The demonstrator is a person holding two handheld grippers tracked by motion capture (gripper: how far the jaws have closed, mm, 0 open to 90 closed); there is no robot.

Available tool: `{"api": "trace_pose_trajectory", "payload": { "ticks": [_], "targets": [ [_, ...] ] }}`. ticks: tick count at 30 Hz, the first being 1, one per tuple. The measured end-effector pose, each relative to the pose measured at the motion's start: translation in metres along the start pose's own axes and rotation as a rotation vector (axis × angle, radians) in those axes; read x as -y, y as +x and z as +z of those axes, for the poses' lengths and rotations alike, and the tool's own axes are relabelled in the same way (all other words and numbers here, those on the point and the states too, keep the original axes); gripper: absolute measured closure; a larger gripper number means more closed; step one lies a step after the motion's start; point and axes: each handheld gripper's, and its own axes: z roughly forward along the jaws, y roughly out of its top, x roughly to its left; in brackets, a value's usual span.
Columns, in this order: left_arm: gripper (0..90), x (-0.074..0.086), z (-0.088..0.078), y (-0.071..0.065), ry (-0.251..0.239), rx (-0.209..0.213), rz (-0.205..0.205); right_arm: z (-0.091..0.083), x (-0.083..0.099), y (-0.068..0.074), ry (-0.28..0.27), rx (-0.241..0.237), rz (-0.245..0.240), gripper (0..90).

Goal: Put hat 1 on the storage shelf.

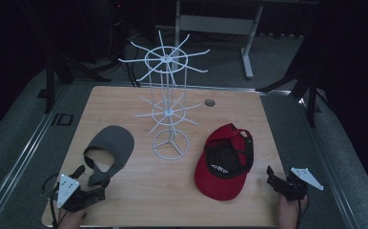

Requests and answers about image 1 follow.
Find grey sun visor cap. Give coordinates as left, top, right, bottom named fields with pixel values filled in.
left=82, top=125, right=135, bottom=187

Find red baseball cap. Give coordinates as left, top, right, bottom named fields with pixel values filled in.
left=194, top=122, right=255, bottom=202

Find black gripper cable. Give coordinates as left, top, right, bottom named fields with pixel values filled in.
left=40, top=173, right=62, bottom=229
left=296, top=198, right=303, bottom=229

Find person's left hand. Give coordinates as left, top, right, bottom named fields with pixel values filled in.
left=57, top=208, right=88, bottom=229

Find black floor cables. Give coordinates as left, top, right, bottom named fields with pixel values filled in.
left=125, top=58, right=142, bottom=88

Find white metal desk frame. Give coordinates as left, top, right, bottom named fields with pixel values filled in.
left=155, top=0, right=264, bottom=80

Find white wire hat rack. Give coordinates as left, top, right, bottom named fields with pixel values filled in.
left=117, top=30, right=211, bottom=161

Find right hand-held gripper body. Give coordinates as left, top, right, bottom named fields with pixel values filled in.
left=280, top=167, right=324, bottom=202

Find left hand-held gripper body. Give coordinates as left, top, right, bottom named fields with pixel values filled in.
left=53, top=173, right=108, bottom=214

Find black floor bracket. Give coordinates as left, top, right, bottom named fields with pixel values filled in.
left=51, top=113, right=75, bottom=127

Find black metal stand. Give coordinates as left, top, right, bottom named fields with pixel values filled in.
left=256, top=60, right=330, bottom=128
left=43, top=53, right=112, bottom=115

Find metal floor rail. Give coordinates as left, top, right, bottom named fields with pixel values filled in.
left=0, top=84, right=71, bottom=229
left=255, top=89, right=362, bottom=229

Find person's right hand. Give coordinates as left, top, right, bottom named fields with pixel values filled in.
left=276, top=193, right=310, bottom=229

